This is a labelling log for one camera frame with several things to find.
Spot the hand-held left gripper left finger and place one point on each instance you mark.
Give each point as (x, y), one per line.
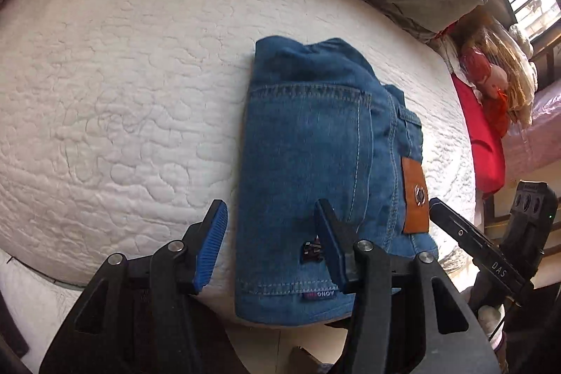
(209, 251)

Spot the white quilted mattress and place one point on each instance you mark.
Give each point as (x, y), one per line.
(109, 93)

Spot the plain red cloth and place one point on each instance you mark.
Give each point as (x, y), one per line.
(482, 155)

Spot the clear plastic bag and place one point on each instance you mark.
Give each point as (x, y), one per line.
(482, 67)

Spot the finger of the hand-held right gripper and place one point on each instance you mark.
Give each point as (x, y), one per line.
(469, 236)

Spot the blue denim pants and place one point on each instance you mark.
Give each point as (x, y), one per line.
(307, 146)

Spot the pink cloth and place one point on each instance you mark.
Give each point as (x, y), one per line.
(534, 137)

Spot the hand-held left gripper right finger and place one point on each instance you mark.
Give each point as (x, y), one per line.
(334, 251)

